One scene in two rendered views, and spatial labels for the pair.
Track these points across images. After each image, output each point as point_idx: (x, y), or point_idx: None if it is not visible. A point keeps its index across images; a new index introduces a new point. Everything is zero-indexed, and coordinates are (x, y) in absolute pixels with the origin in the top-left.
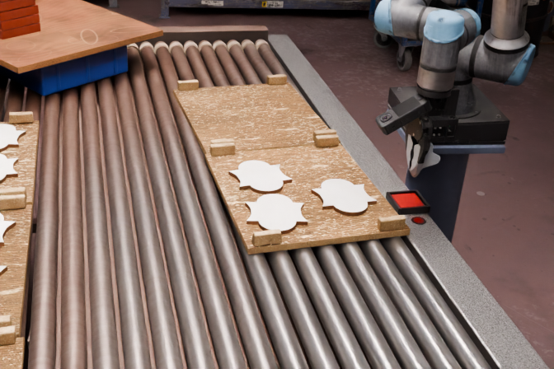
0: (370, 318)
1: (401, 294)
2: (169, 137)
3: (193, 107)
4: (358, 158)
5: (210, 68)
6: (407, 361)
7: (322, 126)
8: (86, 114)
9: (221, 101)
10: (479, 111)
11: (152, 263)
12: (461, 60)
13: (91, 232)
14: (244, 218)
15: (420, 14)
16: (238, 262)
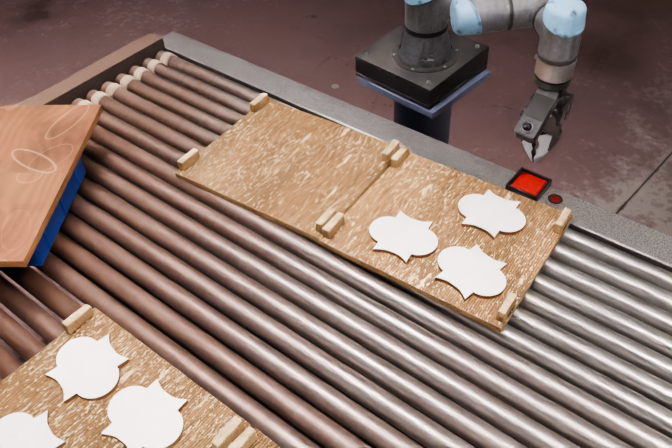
0: (656, 330)
1: (642, 287)
2: (248, 237)
3: (227, 185)
4: (430, 157)
5: (159, 118)
6: None
7: (367, 138)
8: (124, 260)
9: (242, 161)
10: (458, 48)
11: (447, 407)
12: (446, 10)
13: (344, 414)
14: (454, 296)
15: (511, 5)
16: (502, 347)
